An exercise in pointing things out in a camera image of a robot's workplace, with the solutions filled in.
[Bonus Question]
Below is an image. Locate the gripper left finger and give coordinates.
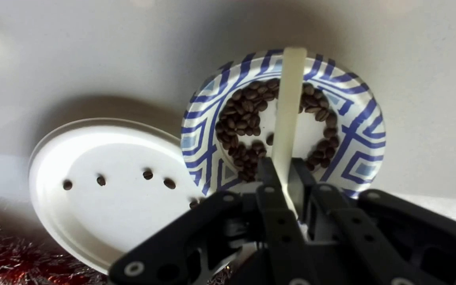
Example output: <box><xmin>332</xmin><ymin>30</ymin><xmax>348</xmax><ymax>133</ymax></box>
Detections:
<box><xmin>108</xmin><ymin>157</ymin><xmax>320</xmax><ymax>285</ymax></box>

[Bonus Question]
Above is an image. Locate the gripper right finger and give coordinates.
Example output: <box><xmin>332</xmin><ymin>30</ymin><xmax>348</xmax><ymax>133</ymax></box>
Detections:
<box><xmin>291</xmin><ymin>158</ymin><xmax>456</xmax><ymax>285</ymax></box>

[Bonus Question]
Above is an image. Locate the white plastic spoon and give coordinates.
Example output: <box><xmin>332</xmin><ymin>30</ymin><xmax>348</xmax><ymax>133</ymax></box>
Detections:
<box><xmin>271</xmin><ymin>47</ymin><xmax>308</xmax><ymax>220</ymax></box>

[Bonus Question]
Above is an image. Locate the blue patterned paper bowl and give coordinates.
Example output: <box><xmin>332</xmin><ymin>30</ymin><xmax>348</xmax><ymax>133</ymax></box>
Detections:
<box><xmin>180</xmin><ymin>48</ymin><xmax>387</xmax><ymax>199</ymax></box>

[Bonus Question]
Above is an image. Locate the white paper plate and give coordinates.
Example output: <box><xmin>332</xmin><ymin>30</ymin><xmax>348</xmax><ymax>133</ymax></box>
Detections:
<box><xmin>28</xmin><ymin>118</ymin><xmax>232</xmax><ymax>275</ymax></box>

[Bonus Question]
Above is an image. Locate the heap of coffee beans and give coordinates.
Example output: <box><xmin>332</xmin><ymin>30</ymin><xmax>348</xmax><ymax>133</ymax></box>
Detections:
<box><xmin>215</xmin><ymin>78</ymin><xmax>340</xmax><ymax>182</ymax></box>

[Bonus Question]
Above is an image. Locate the red and silver tinsel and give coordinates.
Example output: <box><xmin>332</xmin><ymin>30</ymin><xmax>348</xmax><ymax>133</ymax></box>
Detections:
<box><xmin>0</xmin><ymin>224</ymin><xmax>232</xmax><ymax>285</ymax></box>

